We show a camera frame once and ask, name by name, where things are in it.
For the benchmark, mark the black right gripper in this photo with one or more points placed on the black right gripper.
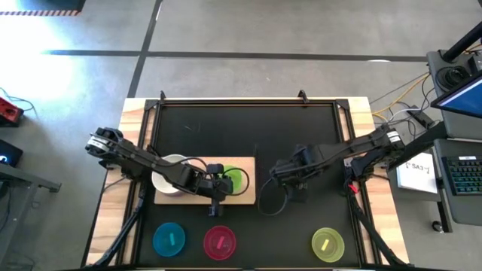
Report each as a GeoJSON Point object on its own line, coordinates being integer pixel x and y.
{"type": "Point", "coordinates": [297, 167]}

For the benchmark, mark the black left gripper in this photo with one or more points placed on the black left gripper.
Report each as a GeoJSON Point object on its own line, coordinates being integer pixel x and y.
{"type": "Point", "coordinates": [212, 186]}

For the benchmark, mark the white bowl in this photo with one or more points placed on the white bowl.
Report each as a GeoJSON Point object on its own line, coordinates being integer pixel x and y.
{"type": "Point", "coordinates": [162, 184]}

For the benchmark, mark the pink translucent bowl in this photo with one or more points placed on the pink translucent bowl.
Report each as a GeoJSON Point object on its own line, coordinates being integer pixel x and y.
{"type": "Point", "coordinates": [219, 242]}

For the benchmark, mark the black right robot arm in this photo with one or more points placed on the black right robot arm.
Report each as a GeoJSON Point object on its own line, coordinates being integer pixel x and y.
{"type": "Point", "coordinates": [350, 145]}

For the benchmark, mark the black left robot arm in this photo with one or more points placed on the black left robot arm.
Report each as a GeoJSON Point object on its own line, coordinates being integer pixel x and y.
{"type": "Point", "coordinates": [132, 154]}

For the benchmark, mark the wooden cutting board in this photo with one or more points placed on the wooden cutting board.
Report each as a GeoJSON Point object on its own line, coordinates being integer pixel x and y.
{"type": "Point", "coordinates": [246, 163]}

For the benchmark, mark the red connector plug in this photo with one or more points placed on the red connector plug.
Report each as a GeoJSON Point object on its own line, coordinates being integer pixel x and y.
{"type": "Point", "coordinates": [352, 188]}

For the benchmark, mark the yellow translucent bowl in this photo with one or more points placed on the yellow translucent bowl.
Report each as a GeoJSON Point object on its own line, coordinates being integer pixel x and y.
{"type": "Point", "coordinates": [328, 244]}

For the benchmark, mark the black table mat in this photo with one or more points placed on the black table mat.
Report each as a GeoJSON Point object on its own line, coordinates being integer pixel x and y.
{"type": "Point", "coordinates": [233, 128]}

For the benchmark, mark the teal translucent bowl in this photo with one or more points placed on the teal translucent bowl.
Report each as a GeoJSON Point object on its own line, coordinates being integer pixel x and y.
{"type": "Point", "coordinates": [168, 239]}

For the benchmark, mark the white paper sheet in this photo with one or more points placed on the white paper sheet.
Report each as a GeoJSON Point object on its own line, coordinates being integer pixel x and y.
{"type": "Point", "coordinates": [416, 177]}

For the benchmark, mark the desk caster wheel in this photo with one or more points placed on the desk caster wheel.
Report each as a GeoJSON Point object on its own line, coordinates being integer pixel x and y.
{"type": "Point", "coordinates": [437, 226]}

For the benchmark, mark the black power strip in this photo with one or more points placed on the black power strip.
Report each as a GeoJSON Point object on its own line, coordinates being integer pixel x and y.
{"type": "Point", "coordinates": [420, 117]}

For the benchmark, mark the backlit keyboard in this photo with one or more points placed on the backlit keyboard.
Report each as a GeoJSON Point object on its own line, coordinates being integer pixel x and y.
{"type": "Point", "coordinates": [465, 177]}

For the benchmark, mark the grey desk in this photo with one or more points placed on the grey desk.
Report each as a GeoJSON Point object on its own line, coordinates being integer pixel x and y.
{"type": "Point", "coordinates": [463, 128]}

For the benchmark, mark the grey side table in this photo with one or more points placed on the grey side table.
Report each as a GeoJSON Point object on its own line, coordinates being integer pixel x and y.
{"type": "Point", "coordinates": [22, 177]}

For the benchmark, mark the computer monitor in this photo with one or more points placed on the computer monitor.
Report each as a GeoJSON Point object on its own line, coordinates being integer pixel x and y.
{"type": "Point", "coordinates": [467, 99]}

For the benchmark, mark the black device with blue light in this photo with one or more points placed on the black device with blue light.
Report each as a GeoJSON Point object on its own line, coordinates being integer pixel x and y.
{"type": "Point", "coordinates": [9, 152]}

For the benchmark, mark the red box device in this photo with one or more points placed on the red box device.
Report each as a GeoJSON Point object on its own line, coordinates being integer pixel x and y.
{"type": "Point", "coordinates": [9, 111]}

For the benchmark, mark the black monitor pole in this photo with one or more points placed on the black monitor pole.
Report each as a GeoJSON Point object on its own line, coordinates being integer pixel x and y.
{"type": "Point", "coordinates": [463, 43]}

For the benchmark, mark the black mat with hazard stripe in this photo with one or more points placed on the black mat with hazard stripe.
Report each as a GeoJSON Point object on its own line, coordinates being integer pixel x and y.
{"type": "Point", "coordinates": [37, 4]}

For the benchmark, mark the black aluminium table frame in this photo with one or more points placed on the black aluminium table frame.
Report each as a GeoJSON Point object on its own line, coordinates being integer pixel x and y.
{"type": "Point", "coordinates": [244, 102]}

